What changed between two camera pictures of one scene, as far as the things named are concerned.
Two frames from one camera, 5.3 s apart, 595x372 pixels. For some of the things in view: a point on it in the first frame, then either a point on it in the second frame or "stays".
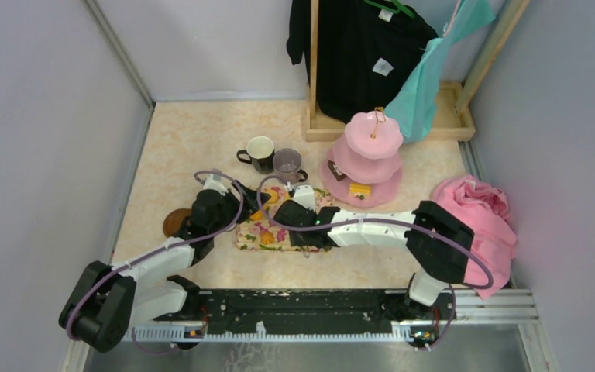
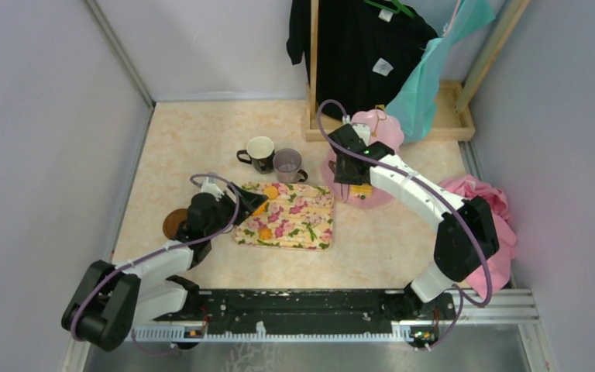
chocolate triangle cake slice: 338,174 stays
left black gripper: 252,197 stays
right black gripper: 296,240 -> 342,178
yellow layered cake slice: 361,191 stays
